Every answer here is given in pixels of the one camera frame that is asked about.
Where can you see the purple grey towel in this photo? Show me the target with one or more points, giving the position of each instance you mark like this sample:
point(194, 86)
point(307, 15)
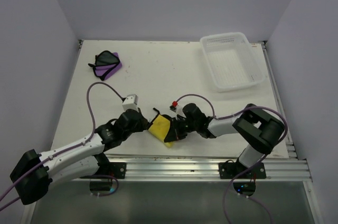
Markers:
point(106, 64)

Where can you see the black base bracket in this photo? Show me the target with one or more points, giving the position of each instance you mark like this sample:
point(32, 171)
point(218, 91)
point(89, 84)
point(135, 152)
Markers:
point(229, 169)
point(112, 169)

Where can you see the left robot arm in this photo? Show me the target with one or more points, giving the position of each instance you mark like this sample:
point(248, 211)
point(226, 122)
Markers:
point(35, 174)

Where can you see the right black base bracket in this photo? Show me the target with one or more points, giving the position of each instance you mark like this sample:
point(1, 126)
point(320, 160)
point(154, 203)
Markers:
point(229, 169)

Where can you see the aluminium mounting rail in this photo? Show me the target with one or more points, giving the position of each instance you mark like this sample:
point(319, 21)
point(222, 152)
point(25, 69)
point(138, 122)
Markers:
point(195, 169)

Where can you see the white plastic basket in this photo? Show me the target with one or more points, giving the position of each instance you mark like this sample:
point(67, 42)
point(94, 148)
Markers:
point(231, 61)

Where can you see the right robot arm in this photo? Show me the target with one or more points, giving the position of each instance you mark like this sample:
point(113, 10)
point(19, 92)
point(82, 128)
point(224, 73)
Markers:
point(261, 127)

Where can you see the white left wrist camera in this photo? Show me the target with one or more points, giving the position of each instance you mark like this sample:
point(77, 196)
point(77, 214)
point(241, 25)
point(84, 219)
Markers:
point(130, 102)

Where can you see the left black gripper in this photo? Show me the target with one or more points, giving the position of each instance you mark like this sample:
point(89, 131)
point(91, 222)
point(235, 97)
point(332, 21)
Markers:
point(142, 122)

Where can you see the left black base bracket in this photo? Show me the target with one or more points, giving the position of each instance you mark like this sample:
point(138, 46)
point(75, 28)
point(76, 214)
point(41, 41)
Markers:
point(112, 169)

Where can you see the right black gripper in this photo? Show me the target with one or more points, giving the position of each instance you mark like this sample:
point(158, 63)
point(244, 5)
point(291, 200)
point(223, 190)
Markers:
point(174, 133)

